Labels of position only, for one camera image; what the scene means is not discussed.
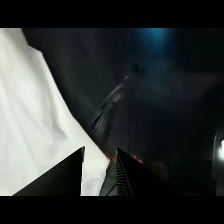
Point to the white garment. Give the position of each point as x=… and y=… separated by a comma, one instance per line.
x=31, y=126

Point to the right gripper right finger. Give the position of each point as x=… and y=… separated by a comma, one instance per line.
x=138, y=178

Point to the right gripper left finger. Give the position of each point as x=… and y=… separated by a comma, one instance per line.
x=63, y=178

